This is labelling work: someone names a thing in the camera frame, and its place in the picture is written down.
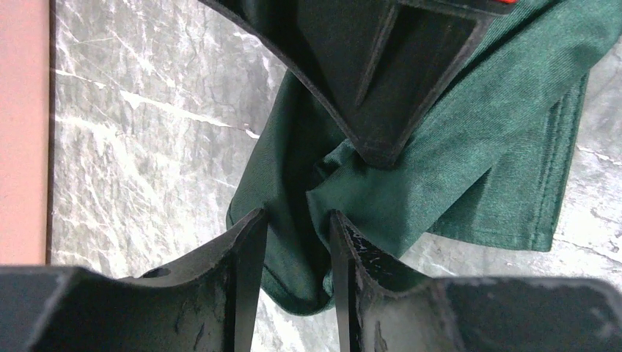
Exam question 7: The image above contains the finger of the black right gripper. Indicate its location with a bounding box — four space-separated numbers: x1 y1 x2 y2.
354 1 516 168
203 1 399 161

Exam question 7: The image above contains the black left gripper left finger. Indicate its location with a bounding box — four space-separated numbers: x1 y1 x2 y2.
1 209 268 351

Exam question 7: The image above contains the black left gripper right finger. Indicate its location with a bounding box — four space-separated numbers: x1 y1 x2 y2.
329 211 621 351

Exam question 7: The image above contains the green cloth napkin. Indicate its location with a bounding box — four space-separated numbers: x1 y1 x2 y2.
225 1 621 315

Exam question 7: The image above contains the pink plastic toolbox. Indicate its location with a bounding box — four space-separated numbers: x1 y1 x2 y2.
1 1 51 265

